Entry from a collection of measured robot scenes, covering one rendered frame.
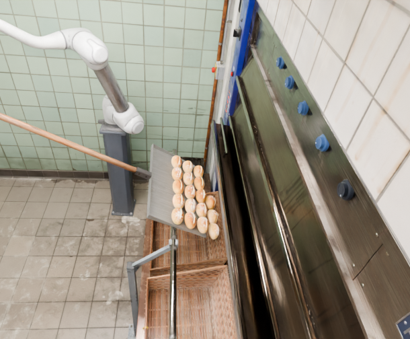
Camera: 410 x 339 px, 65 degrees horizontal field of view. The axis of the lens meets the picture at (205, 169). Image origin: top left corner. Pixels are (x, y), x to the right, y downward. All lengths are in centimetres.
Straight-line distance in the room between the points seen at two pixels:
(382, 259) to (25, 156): 336
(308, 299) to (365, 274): 23
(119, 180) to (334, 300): 232
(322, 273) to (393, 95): 48
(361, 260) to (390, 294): 10
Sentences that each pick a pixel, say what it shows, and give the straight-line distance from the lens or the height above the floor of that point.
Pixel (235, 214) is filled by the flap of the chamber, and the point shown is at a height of 141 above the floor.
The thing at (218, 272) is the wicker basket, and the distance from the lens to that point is 204.
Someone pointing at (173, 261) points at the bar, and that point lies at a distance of 160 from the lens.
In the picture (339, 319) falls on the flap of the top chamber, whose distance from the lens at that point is 89.
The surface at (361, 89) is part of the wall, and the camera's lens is 78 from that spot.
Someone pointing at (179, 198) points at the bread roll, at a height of 122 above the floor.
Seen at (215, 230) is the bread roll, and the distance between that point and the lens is 182.
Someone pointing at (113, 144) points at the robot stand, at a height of 88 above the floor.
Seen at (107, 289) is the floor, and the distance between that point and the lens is 288.
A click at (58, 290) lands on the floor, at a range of 296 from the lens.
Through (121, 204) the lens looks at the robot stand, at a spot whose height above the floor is 15.
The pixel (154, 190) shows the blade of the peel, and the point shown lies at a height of 124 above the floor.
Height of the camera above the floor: 254
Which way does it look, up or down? 43 degrees down
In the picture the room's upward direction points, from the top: 8 degrees clockwise
